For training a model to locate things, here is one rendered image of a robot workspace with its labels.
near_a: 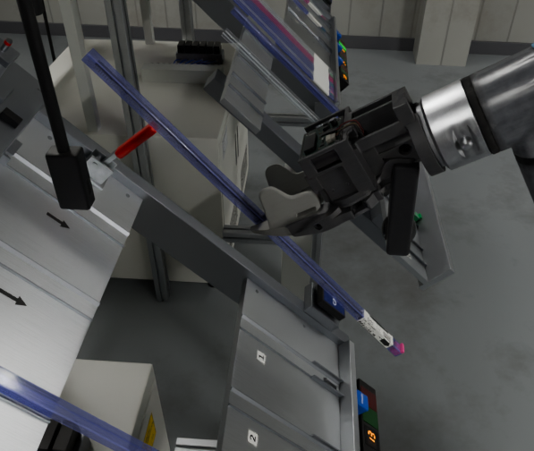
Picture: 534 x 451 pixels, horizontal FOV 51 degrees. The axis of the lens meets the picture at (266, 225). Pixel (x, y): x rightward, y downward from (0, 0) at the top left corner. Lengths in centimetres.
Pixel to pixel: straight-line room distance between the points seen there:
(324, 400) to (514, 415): 106
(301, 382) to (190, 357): 104
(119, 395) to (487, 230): 173
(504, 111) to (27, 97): 45
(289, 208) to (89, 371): 54
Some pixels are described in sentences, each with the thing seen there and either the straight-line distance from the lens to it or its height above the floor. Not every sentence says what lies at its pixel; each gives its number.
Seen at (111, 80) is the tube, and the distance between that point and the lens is 57.
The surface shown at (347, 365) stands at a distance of 84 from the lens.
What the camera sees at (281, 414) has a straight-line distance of 71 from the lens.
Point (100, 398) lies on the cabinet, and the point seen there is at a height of 62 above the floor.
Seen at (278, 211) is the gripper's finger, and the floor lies 104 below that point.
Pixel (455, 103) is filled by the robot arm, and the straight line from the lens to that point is 52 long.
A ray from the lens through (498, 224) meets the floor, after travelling 241.
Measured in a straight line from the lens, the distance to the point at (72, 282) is 59.
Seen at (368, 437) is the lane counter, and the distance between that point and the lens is 86.
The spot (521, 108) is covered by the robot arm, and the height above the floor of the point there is 118.
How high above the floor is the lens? 139
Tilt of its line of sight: 39 degrees down
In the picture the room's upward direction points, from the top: straight up
